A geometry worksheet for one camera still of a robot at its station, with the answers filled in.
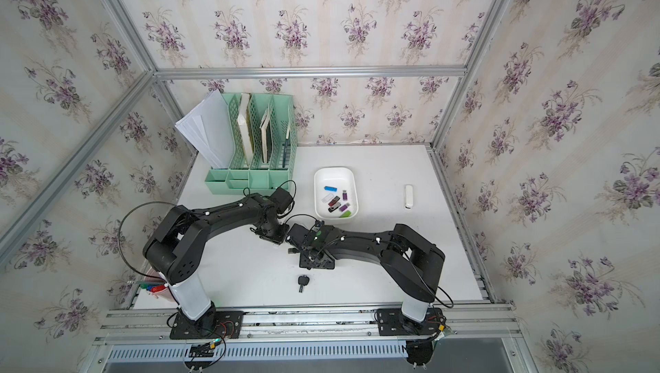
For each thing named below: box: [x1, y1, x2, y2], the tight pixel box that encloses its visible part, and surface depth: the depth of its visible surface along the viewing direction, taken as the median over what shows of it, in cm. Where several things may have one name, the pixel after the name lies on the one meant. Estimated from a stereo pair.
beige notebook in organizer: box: [259, 109, 271, 165], surface depth 103 cm
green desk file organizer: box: [204, 92, 298, 196], surface depth 106 cm
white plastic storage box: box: [313, 166, 359, 221], surface depth 104 cm
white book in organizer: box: [237, 92, 254, 166], surface depth 100 cm
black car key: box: [298, 275, 311, 294], surface depth 80 cm
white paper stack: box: [175, 89, 233, 169], surface depth 98 cm
